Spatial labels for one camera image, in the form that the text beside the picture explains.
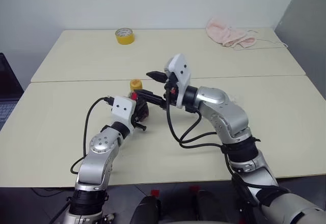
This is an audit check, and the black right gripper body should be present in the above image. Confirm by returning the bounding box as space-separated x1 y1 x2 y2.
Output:
164 71 179 109

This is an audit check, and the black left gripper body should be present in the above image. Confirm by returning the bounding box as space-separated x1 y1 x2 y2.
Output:
130 99 148 132

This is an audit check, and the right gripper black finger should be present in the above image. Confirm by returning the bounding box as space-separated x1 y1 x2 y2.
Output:
146 70 169 83
135 89 170 108

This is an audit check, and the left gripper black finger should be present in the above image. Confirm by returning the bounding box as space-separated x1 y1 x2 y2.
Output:
136 101 148 121

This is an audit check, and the clear plastic cola bottle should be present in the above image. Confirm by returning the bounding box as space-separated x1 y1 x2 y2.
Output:
129 88 151 123

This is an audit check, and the yellow bottle cap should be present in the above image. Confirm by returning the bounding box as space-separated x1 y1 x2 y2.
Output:
129 79 143 91

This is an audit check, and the yellow tape roll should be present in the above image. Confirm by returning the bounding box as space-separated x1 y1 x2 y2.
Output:
115 27 135 46

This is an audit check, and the pink towel cloth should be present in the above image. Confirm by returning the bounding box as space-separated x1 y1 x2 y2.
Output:
205 17 257 50

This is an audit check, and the dark rounded shape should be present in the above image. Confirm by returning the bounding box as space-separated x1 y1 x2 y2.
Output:
132 195 163 224

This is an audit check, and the dark laptop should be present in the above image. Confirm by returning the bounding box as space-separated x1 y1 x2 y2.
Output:
0 52 25 131

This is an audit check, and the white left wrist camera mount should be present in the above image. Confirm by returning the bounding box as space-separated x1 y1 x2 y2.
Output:
112 95 137 136

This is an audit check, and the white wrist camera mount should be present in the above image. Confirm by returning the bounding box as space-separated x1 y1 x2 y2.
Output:
164 53 192 108
112 95 137 136

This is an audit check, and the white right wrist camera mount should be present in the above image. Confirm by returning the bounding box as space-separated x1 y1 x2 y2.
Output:
164 53 192 108

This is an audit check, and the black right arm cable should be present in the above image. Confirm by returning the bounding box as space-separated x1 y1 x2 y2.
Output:
164 88 258 219

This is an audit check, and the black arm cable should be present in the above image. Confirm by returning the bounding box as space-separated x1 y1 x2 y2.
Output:
69 95 115 175
164 88 258 219

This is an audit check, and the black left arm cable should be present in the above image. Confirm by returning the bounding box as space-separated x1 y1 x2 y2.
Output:
69 95 115 175

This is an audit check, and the thin white cord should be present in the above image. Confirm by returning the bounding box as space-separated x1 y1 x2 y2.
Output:
244 29 289 49

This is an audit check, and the black floor cable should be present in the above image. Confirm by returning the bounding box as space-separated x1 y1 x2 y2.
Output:
31 187 72 224

